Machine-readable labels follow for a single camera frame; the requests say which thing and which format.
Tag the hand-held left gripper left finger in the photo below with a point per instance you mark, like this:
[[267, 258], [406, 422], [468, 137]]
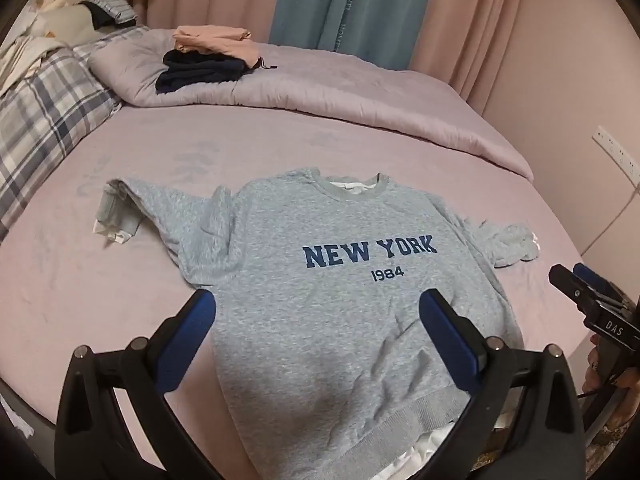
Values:
[[192, 330]]

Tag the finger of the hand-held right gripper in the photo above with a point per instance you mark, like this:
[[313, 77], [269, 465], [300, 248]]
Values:
[[592, 277], [570, 285]]

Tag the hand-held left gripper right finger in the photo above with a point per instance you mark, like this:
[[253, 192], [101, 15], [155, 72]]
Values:
[[445, 335]]

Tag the grey printed sweatshirt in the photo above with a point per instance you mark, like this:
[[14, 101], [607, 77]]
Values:
[[325, 310]]

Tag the folded dark navy clothes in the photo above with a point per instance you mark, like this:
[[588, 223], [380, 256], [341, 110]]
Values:
[[195, 72]]

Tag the folded peach clothes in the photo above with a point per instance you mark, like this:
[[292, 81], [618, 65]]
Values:
[[215, 40]]

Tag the person's right hand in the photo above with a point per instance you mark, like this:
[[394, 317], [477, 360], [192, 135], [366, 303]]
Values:
[[596, 360]]

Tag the bed with pink sheet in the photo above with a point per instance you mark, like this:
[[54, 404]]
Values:
[[100, 310]]

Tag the lilac quilted comforter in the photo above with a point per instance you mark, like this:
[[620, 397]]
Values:
[[350, 90]]

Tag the plaid pillow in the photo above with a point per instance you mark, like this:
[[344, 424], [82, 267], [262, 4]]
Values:
[[40, 110]]

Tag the pile of cream cloths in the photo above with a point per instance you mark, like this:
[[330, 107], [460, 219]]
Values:
[[30, 45]]

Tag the grey striped pillow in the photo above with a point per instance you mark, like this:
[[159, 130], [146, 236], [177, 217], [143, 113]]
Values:
[[117, 7]]

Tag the teal curtain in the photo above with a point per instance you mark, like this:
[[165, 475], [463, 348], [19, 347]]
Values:
[[350, 5]]

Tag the white wall power strip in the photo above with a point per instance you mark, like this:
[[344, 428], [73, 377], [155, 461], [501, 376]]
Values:
[[617, 152]]

